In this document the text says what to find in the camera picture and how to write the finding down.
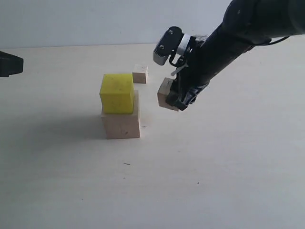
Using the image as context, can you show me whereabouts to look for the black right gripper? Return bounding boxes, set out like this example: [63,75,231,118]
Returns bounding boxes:
[166,35,214,111]

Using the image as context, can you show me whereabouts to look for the medium plain wooden cube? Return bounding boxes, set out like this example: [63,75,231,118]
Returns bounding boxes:
[157,77,179,112]

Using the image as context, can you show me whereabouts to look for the yellow painted wooden cube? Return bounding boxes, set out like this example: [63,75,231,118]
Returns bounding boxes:
[100,73,134,114]

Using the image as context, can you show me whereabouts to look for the large plain wooden cube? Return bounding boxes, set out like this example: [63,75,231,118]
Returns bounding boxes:
[101,90,141,139]

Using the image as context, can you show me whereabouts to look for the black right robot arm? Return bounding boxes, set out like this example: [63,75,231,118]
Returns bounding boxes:
[163,0,305,111]

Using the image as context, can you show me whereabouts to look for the small plain wooden cube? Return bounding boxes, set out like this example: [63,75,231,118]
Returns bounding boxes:
[132,64,148,84]

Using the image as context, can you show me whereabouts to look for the black grey right wrist camera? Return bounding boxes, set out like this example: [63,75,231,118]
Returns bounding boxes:
[153,26,191,68]

